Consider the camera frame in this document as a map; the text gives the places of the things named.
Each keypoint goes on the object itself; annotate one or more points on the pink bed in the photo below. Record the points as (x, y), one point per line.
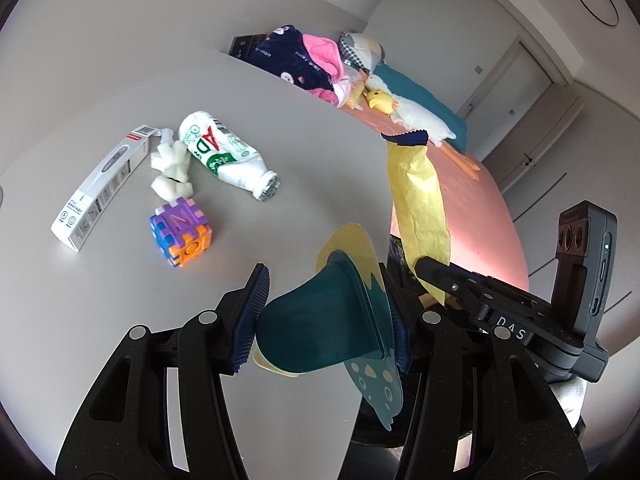
(483, 236)

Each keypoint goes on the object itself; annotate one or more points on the white foam piece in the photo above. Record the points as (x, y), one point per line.
(172, 160)

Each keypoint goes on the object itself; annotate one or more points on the black lined trash bin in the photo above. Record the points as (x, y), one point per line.
(396, 263)

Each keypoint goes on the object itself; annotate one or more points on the patterned checkered pillow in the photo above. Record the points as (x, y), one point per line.
(360, 52)

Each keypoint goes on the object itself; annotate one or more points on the colourful foam cube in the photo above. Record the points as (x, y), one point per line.
(181, 230)

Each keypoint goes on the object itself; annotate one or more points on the white thermometer box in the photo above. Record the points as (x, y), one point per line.
(82, 210)

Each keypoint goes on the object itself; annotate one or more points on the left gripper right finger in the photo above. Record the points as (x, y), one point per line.
(482, 409)

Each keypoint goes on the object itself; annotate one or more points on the closet door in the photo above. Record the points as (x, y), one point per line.
(502, 99)

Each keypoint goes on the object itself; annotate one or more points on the black box behind clothes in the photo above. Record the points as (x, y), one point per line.
(243, 46)

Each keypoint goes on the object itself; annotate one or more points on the yellow snack packet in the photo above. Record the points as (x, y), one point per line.
(419, 218)

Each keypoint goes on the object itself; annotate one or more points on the teal pillow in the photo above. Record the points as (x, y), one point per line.
(404, 86)

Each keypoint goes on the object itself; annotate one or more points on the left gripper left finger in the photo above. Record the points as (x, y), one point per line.
(157, 409)

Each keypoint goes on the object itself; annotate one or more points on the yellow duck plush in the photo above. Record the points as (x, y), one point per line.
(381, 101)

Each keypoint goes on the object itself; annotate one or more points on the navy pink clothes pile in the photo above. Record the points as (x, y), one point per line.
(312, 63)

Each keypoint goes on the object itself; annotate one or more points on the white AD drink bottle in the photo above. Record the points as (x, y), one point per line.
(226, 156)

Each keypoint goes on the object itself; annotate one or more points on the white goose plush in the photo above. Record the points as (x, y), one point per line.
(413, 117)

